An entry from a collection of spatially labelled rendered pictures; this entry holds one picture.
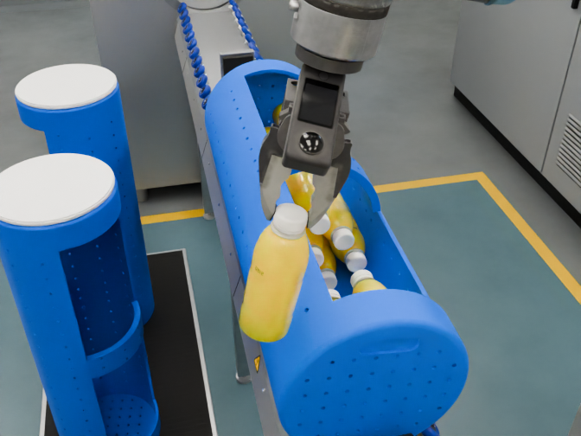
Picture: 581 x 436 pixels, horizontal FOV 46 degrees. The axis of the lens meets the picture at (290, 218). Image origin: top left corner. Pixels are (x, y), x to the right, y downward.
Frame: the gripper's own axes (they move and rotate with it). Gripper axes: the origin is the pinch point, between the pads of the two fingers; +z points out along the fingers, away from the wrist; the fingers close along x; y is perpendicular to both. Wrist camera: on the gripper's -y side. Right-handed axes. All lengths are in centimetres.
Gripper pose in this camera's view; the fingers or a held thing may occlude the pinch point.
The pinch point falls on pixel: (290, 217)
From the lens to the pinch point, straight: 78.4
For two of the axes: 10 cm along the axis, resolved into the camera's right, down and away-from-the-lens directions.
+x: -9.8, -1.9, -0.8
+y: 0.4, -5.5, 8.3
